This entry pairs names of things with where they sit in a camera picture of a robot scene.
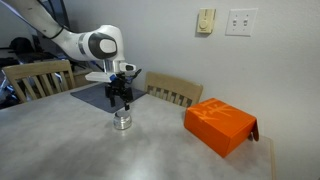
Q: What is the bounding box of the wooden chair by wall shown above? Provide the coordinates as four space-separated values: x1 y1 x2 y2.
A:
145 72 203 107

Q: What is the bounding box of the orange cardboard box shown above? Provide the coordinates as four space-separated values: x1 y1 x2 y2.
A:
184 98 259 157

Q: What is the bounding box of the dark monitor screen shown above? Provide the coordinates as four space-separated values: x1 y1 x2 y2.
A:
32 0 70 59

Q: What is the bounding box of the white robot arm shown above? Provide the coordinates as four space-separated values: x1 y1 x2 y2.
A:
1 0 136 110

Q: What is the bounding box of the wooden side cabinet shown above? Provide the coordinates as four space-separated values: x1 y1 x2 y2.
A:
73 68 92 88

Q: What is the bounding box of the black bag on desk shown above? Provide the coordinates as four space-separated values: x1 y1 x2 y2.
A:
9 37 34 54

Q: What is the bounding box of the round silver lid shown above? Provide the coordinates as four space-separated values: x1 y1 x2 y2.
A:
115 110 130 119

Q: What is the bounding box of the beige thermostat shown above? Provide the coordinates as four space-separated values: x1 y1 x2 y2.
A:
197 8 216 34

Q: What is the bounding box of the white double light switch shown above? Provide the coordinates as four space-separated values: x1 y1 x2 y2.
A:
225 8 258 37

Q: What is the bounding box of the silver candle jar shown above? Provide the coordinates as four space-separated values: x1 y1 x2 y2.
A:
113 116 132 130

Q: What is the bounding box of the dark blue cloth mat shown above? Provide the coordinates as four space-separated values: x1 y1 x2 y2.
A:
70 82 147 114

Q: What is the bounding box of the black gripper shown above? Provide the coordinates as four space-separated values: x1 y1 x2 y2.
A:
105 76 133 111

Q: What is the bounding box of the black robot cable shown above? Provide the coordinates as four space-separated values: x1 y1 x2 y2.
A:
121 68 143 84

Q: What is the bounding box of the wooden chair at table end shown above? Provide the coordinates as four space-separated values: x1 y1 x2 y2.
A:
3 60 75 103

